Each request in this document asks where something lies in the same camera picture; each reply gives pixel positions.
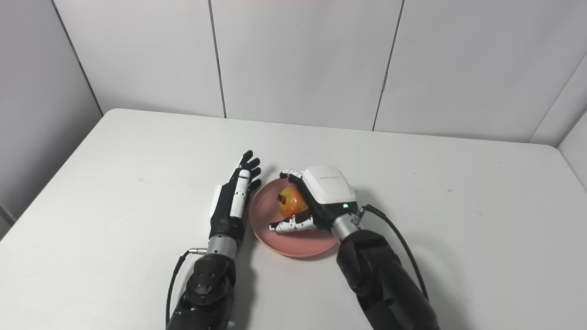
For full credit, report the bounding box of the red yellow pomegranate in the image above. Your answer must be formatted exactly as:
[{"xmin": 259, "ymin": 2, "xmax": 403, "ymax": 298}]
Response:
[{"xmin": 277, "ymin": 185, "xmax": 310, "ymax": 220}]

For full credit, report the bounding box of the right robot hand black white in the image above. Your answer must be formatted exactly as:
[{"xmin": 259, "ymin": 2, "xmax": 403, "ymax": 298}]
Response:
[{"xmin": 269, "ymin": 165, "xmax": 360, "ymax": 234}]

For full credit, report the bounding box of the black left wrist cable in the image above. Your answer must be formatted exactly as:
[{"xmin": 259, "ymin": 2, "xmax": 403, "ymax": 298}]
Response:
[{"xmin": 165, "ymin": 247, "xmax": 208, "ymax": 328}]

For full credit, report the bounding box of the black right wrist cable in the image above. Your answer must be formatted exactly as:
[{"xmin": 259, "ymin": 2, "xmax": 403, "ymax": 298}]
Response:
[{"xmin": 351, "ymin": 204, "xmax": 430, "ymax": 301}]

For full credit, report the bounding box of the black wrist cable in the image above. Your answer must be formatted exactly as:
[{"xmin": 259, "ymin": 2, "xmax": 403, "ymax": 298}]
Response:
[
  {"xmin": 351, "ymin": 204, "xmax": 430, "ymax": 301},
  {"xmin": 165, "ymin": 247, "xmax": 208, "ymax": 328}
]

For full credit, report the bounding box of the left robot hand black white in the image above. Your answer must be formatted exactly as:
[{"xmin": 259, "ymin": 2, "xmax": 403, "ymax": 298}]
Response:
[{"xmin": 209, "ymin": 150, "xmax": 262, "ymax": 247}]

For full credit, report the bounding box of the pink round plate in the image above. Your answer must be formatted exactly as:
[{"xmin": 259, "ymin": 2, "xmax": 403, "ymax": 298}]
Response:
[{"xmin": 249, "ymin": 178, "xmax": 341, "ymax": 258}]

